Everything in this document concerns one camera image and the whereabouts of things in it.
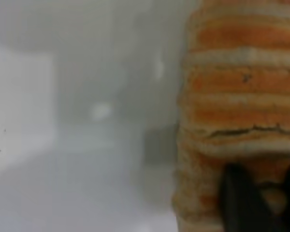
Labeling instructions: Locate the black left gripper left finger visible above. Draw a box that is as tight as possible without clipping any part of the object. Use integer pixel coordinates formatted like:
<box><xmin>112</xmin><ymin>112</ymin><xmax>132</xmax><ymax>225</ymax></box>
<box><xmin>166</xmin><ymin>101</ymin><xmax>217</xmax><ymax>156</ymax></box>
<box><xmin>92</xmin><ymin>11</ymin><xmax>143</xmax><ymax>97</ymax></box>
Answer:
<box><xmin>221</xmin><ymin>163</ymin><xmax>287</xmax><ymax>232</ymax></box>

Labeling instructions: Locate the golden ridged bread roll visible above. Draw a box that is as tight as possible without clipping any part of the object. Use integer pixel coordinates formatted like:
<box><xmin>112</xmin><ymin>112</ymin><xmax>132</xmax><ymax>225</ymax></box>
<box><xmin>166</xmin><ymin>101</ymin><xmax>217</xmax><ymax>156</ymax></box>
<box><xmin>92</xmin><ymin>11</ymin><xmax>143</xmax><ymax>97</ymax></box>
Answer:
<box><xmin>171</xmin><ymin>0</ymin><xmax>290</xmax><ymax>232</ymax></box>

